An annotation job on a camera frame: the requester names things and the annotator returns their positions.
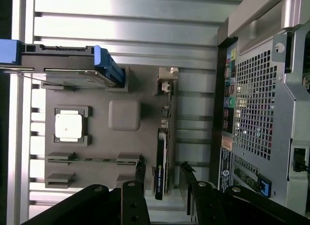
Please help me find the orange sticker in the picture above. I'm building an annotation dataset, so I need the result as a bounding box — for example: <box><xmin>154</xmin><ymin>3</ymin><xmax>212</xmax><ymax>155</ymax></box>
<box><xmin>221</xmin><ymin>135</ymin><xmax>233</xmax><ymax>152</ymax></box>

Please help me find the green RAM stick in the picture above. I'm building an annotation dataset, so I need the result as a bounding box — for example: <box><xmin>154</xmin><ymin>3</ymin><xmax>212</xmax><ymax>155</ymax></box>
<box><xmin>47</xmin><ymin>157</ymin><xmax>137</xmax><ymax>163</ymax></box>

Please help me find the black service label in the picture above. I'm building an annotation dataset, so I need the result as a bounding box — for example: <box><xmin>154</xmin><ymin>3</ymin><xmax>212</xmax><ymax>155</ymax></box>
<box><xmin>219</xmin><ymin>148</ymin><xmax>233</xmax><ymax>192</ymax></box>

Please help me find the silver CPU chip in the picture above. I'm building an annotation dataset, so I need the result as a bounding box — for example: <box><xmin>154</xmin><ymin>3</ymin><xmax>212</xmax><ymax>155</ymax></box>
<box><xmin>54</xmin><ymin>110</ymin><xmax>85</xmax><ymax>143</ymax></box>

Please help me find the disk in blue carrier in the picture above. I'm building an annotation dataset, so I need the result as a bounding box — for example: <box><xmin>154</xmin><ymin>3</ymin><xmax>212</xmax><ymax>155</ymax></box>
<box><xmin>0</xmin><ymin>38</ymin><xmax>126</xmax><ymax>89</ymax></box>

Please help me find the grey parts rack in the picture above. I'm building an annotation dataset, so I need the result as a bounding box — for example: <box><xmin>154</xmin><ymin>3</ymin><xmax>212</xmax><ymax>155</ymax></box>
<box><xmin>29</xmin><ymin>66</ymin><xmax>180</xmax><ymax>201</ymax></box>

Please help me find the grey open PC case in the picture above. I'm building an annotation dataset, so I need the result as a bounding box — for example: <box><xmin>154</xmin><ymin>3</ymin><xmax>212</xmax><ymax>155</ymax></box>
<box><xmin>209</xmin><ymin>0</ymin><xmax>310</xmax><ymax>225</ymax></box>

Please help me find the blue card retainer clip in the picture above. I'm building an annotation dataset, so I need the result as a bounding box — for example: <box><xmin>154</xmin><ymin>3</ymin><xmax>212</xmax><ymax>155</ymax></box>
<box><xmin>257</xmin><ymin>176</ymin><xmax>271</xmax><ymax>198</ymax></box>

